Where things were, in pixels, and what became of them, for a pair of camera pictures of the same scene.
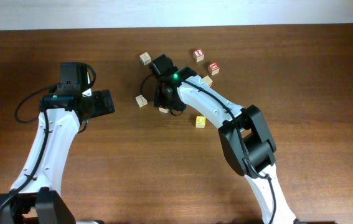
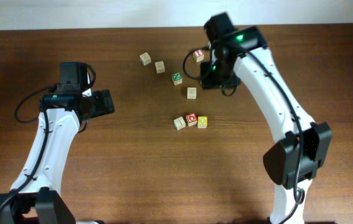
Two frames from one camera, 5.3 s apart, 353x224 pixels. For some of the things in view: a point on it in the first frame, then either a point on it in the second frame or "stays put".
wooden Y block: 141,101 → 179,123
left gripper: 102,104 stays put
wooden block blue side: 145,58 stays put
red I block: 198,55 stays put
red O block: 163,109 → 192,119
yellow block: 200,121 stays put
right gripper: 162,101 → 210,80
